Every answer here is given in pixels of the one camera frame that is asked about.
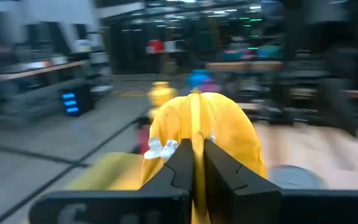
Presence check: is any computer with blue lights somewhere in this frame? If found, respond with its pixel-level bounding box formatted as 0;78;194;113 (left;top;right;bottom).
59;88;94;118

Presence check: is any yellow plastic bottle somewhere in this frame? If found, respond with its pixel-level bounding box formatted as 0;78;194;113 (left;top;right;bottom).
147;81;177;121

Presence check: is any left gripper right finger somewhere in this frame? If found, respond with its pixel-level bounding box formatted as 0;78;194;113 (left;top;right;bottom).
204;139;284;224

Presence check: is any wooden bench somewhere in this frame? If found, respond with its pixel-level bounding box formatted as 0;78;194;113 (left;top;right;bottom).
205;60;284;73

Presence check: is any blue plastic bottle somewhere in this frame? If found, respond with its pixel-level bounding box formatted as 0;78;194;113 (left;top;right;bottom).
185;70;213;90

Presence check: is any green labelled tin can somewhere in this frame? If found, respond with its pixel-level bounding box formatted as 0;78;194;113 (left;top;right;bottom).
268;164;320;190

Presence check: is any magenta plastic bottle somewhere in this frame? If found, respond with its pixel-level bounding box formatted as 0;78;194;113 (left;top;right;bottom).
197;80;221;94

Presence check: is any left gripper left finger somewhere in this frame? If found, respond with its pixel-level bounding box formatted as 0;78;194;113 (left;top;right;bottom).
140;139;195;224

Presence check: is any wooden-top desk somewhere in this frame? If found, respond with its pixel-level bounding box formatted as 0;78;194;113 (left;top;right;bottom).
0;60;88;83

